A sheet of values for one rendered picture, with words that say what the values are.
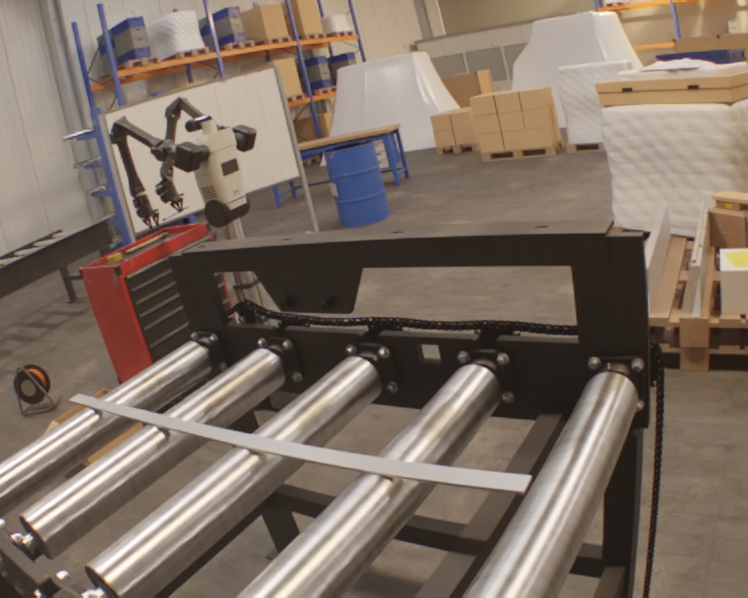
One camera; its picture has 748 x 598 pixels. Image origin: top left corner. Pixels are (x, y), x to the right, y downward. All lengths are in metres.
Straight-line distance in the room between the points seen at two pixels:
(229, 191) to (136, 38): 9.01
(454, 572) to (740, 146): 3.73
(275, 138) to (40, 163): 6.68
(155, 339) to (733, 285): 2.97
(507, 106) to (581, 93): 1.19
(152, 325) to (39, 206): 8.65
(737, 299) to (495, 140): 7.22
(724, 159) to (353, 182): 4.12
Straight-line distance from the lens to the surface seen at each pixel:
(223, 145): 3.19
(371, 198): 6.87
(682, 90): 4.37
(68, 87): 12.44
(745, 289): 2.87
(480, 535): 1.04
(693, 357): 2.99
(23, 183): 11.85
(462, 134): 11.25
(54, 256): 6.54
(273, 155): 6.26
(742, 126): 4.33
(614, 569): 1.56
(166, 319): 3.53
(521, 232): 1.20
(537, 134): 9.48
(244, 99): 6.19
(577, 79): 9.36
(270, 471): 1.18
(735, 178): 4.35
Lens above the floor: 1.49
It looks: 19 degrees down
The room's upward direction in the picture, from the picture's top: 13 degrees counter-clockwise
